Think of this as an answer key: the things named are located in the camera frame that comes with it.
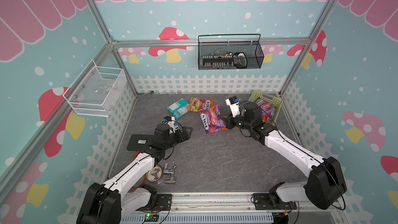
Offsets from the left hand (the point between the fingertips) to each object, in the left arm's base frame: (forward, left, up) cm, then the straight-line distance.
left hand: (187, 133), depth 84 cm
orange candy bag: (+31, -3, -12) cm, 33 cm away
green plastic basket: (+35, -56, -8) cm, 67 cm away
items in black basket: (+37, -20, +21) cm, 48 cm away
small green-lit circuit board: (-37, +15, -15) cm, 43 cm away
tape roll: (-18, +18, -13) cm, 28 cm away
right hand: (+5, -16, +9) cm, 19 cm away
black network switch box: (0, +30, -11) cm, 32 cm away
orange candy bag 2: (+1, -16, +4) cm, 16 cm away
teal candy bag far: (+27, +9, -11) cm, 30 cm away
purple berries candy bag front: (+23, -51, -6) cm, 56 cm away
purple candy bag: (+5, -13, +5) cm, 15 cm away
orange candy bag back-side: (+17, -49, -10) cm, 53 cm away
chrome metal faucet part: (-17, +11, -11) cm, 23 cm away
